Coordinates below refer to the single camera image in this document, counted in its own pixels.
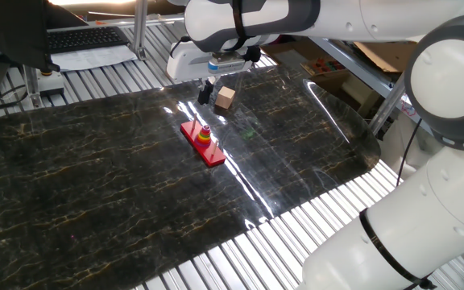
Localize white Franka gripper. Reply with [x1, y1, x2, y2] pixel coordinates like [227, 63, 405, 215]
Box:
[165, 39, 217, 106]

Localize red Hanoi base with pegs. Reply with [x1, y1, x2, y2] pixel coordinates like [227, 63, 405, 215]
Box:
[180, 112, 227, 168]

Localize plain wooden cube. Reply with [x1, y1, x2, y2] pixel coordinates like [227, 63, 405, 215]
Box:
[214, 85, 236, 110]

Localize white paper sheets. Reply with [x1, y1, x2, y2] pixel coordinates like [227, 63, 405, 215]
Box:
[50, 43, 139, 73]

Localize tray of coloured blocks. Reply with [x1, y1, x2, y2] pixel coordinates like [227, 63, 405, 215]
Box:
[300, 56, 348, 77]

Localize black computer keyboard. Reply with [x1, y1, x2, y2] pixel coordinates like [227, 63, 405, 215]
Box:
[46, 26, 131, 56]

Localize black marble pattern mat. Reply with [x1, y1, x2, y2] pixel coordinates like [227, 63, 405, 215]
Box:
[0, 64, 382, 290]

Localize grey shelf beam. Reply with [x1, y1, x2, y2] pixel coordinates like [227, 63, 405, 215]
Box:
[308, 38, 402, 97]

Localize white emergency stop box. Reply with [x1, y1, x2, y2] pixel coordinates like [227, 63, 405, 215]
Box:
[37, 68, 66, 97]

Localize flat cardboard box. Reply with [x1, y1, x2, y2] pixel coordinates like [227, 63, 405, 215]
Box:
[352, 39, 418, 74]

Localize black monitor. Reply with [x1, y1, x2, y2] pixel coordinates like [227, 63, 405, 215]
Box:
[0, 0, 62, 74]

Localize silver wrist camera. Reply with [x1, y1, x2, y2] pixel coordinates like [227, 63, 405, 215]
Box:
[206, 51, 247, 77]

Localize aluminium frame rail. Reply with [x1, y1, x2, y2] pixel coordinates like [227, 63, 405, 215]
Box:
[46, 14, 184, 32]

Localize aluminium frame post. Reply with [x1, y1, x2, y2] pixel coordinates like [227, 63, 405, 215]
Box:
[132, 0, 149, 60]

